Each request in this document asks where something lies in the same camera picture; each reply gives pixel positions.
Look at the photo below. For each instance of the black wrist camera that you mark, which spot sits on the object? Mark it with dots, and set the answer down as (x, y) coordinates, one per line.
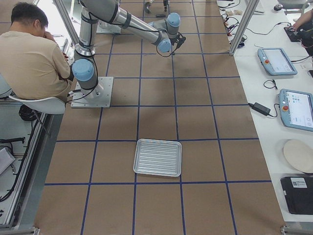
(180, 39)

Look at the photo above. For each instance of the blue teach pendant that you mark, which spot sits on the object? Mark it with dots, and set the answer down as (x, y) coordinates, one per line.
(296, 109)
(276, 62)

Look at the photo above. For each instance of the beige round plate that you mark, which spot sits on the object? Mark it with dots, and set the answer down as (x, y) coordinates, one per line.
(299, 155)

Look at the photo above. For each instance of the seated man in beige shirt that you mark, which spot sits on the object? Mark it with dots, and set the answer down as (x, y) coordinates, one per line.
(31, 62)

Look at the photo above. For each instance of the white plastic chair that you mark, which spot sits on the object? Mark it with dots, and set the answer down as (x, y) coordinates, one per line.
(50, 105)

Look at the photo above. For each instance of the black flat box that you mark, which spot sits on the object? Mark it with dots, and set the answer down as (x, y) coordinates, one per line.
(298, 192)

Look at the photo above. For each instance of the olive brake shoe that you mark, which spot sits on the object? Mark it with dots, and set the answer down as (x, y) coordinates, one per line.
(147, 6)

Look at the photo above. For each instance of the aluminium frame post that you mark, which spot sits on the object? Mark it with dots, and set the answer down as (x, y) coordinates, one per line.
(251, 6)

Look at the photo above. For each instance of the near blue teach pendant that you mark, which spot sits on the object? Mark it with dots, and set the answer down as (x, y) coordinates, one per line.
(296, 109)

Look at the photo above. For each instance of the far blue teach pendant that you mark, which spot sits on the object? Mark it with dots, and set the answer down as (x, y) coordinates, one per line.
(276, 62)

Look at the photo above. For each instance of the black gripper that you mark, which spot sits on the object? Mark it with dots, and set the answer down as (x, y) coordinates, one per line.
(175, 42)
(147, 8)

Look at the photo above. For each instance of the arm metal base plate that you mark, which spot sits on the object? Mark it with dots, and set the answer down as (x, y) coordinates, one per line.
(102, 95)
(106, 28)

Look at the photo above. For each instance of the black power adapter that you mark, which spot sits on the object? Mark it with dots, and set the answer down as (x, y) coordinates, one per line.
(259, 108)

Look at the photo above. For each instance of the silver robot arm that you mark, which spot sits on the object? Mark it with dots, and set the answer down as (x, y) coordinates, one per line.
(106, 16)

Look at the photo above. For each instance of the ribbed silver metal tray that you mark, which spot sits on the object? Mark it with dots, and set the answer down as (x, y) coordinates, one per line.
(158, 157)

